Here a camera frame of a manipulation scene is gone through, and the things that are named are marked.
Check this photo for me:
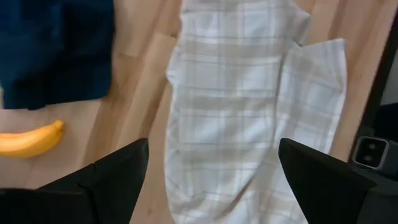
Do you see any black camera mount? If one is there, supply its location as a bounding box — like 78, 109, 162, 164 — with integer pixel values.
348, 102, 398, 224

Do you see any yellow toy banana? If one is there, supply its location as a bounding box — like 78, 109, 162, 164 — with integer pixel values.
0, 119, 65, 159

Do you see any dark blue cloth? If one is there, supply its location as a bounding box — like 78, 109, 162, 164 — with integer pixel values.
0, 0, 116, 110

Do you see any white plaid cloth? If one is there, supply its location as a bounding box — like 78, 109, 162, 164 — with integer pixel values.
164, 0, 348, 224

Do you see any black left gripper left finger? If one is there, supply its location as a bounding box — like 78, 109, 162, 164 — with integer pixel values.
0, 138, 150, 224

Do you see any black aluminium rig frame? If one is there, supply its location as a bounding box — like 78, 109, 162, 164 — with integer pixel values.
348, 9, 398, 162

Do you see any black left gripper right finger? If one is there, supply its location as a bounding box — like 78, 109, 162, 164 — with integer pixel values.
278, 138, 377, 224

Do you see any grey stereo camera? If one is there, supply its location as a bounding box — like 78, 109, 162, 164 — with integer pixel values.
351, 136, 390, 170

